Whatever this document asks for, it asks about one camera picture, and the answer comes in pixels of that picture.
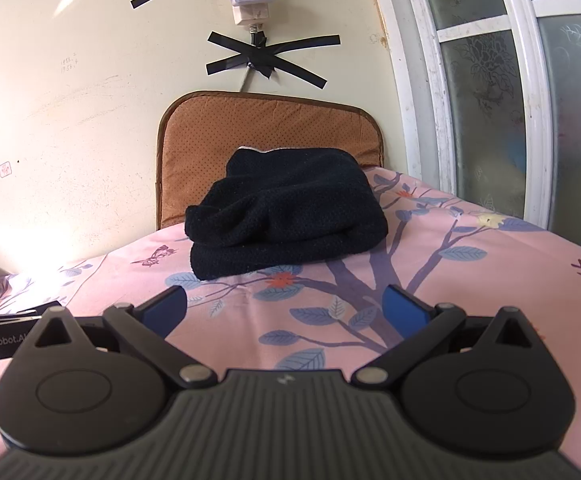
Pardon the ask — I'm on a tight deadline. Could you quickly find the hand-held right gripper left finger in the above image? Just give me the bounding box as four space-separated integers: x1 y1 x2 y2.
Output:
34 285 217 389

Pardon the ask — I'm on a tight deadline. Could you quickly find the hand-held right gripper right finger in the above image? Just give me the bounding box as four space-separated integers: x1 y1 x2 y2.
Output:
351 284 540 387

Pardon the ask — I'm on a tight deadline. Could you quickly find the green and black knitted sweater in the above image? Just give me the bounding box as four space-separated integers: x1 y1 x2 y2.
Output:
184 146 389 282

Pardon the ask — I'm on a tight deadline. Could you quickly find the pink floral bed sheet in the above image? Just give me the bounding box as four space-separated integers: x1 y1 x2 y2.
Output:
0 166 581 480

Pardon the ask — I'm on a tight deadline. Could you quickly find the brown perforated cushion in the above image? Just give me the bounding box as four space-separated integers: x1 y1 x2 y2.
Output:
155 90 386 231

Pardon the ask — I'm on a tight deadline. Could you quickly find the white framed frosted glass door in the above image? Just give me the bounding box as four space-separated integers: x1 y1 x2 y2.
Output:
363 0 581 263

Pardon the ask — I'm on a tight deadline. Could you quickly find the white adapter with red switch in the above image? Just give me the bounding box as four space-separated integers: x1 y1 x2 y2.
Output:
229 0 277 27

